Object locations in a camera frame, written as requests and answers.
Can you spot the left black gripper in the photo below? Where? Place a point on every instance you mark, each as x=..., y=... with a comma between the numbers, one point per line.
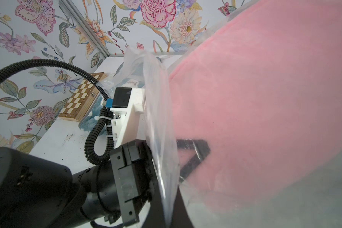
x=135, y=178

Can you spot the clear plastic vacuum bag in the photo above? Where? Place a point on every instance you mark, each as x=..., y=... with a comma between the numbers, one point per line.
x=313, y=201

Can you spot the pink blanket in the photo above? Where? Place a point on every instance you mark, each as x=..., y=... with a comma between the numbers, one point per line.
x=265, y=92

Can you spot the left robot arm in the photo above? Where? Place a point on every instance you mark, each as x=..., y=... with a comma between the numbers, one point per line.
x=36, y=193

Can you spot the wooden chessboard box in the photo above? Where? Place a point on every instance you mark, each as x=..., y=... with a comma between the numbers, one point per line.
x=80, y=102

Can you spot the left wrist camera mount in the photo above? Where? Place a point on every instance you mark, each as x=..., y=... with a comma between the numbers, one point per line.
x=128, y=121

